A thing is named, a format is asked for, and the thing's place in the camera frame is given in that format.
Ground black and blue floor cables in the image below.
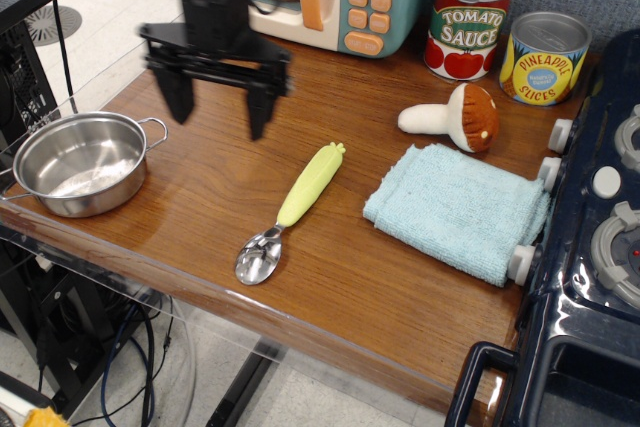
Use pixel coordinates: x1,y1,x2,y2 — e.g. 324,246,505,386
34,291,176,427

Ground green handled metal spoon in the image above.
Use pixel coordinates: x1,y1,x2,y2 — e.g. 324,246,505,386
235,142,346,286

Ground plush mushroom toy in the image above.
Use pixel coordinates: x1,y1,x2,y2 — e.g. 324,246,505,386
397,83,500,153

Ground yellow sponge object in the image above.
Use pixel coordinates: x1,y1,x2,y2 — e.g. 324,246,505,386
23,407,70,427

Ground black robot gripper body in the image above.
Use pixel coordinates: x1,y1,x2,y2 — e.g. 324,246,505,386
140,0,290,96

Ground light blue folded cloth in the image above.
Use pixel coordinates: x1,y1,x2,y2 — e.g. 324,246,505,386
363,144,550,287

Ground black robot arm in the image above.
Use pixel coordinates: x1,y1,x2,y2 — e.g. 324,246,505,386
139,0,291,140

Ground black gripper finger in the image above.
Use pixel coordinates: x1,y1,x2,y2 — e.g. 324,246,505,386
246,84,277,140
151,65,194,124

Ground stainless steel pot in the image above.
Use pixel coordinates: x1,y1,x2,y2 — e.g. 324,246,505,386
1,111,169,218

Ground dark blue toy stove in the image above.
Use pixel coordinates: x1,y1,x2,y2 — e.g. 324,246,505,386
446,30,639,426

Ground black table leg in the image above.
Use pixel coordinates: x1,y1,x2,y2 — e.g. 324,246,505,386
205,338,284,427

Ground black metal frame rack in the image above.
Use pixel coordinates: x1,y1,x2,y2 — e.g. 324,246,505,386
1,0,56,148

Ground tomato sauce can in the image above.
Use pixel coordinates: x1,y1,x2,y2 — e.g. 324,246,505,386
424,0,511,81

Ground pineapple slices can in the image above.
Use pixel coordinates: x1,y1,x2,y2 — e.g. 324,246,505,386
499,11,591,106

